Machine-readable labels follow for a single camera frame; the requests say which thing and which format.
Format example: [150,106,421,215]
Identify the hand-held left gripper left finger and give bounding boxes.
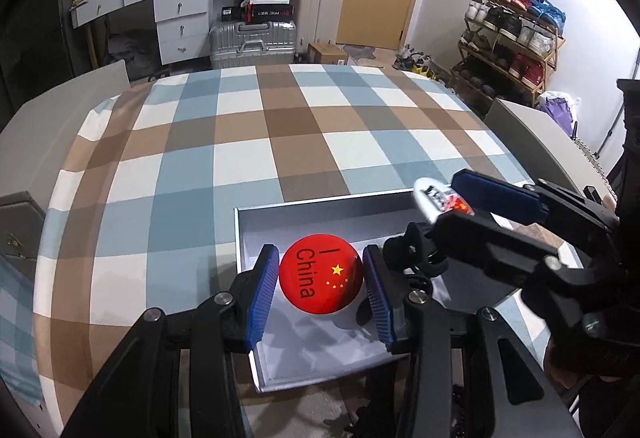
[62,244,281,438]

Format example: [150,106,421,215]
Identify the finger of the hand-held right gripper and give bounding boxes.
[431,210,592,330]
[451,169,622,245]

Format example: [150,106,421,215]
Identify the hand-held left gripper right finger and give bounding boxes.
[362,244,583,438]

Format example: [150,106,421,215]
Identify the red China ball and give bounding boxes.
[278,234,362,315]

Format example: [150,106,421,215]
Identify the small white red packet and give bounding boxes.
[412,177,476,223]

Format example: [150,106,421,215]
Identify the grey jewelry box tray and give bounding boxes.
[234,188,585,394]

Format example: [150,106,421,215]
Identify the purple bag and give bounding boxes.
[540,90,581,135]

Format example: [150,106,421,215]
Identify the thin black pole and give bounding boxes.
[597,102,626,156]

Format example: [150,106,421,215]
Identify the wooden shoe rack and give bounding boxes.
[452,0,566,107]

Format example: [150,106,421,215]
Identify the loose shoes with yellow slippers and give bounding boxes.
[392,45,442,79]

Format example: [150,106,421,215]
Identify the checked bed sheet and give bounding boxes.
[0,64,586,438]

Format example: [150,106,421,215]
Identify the rows of shoes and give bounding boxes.
[457,0,567,98]

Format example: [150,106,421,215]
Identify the cardboard box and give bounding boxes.
[307,42,348,65]

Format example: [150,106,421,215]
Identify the grey nightstand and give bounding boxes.
[0,192,47,265]

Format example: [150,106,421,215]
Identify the silver suitcase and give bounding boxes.
[209,20,298,69]

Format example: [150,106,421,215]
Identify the white upright suitcase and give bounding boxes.
[286,0,349,54]

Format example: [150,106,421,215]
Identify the grey bundle of cloth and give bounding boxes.
[107,32,161,83]

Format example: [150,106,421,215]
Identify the white dressing table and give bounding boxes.
[69,0,211,66]

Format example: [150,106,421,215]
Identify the black and red box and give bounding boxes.
[242,0,296,24]

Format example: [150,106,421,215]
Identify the white bed frame panel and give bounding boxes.
[484,98,606,179]
[0,60,132,135]

